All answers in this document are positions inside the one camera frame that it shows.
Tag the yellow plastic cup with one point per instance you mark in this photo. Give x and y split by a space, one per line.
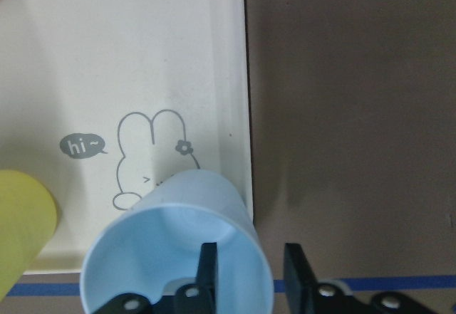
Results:
28 221

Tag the light blue cup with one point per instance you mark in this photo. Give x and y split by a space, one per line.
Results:
157 243

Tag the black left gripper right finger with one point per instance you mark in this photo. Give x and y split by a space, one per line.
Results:
305 294

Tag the cream tray with bunny print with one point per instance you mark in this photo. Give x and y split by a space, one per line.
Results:
103 100

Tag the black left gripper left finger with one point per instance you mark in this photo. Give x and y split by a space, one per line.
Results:
199 296

